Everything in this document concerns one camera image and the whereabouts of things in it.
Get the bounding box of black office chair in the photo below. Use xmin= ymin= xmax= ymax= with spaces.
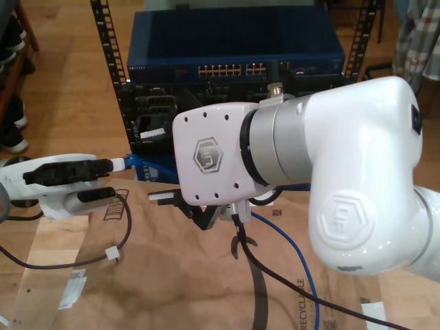
xmin=364 ymin=61 xmax=395 ymax=78

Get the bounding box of brown packing paper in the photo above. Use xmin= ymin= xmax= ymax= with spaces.
xmin=54 ymin=177 xmax=389 ymax=330

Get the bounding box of short black cable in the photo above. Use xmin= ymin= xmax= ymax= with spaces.
xmin=6 ymin=211 xmax=44 ymax=221

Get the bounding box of blue network cable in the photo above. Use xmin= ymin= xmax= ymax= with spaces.
xmin=123 ymin=154 xmax=322 ymax=330

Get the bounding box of black furniture leg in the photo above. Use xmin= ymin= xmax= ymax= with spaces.
xmin=377 ymin=0 xmax=385 ymax=45

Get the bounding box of plaid shirt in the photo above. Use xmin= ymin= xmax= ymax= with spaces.
xmin=391 ymin=0 xmax=440 ymax=97

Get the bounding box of dark shoe white sole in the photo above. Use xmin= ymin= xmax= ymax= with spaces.
xmin=0 ymin=123 xmax=30 ymax=155
xmin=0 ymin=93 xmax=29 ymax=130

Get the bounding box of white paper label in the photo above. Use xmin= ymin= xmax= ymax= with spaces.
xmin=57 ymin=277 xmax=87 ymax=310
xmin=360 ymin=300 xmax=388 ymax=322

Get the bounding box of dark striped shoe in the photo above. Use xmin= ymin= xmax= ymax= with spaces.
xmin=0 ymin=13 xmax=29 ymax=65

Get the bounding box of blue network switch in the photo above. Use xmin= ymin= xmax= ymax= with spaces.
xmin=126 ymin=10 xmax=347 ymax=85

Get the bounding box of black camera cable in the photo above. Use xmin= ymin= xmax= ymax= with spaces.
xmin=230 ymin=212 xmax=399 ymax=330
xmin=0 ymin=192 xmax=133 ymax=270

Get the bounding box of black rack server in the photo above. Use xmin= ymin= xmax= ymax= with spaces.
xmin=129 ymin=82 xmax=344 ymax=120

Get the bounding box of black rack frame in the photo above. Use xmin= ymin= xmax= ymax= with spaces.
xmin=89 ymin=0 xmax=379 ymax=157

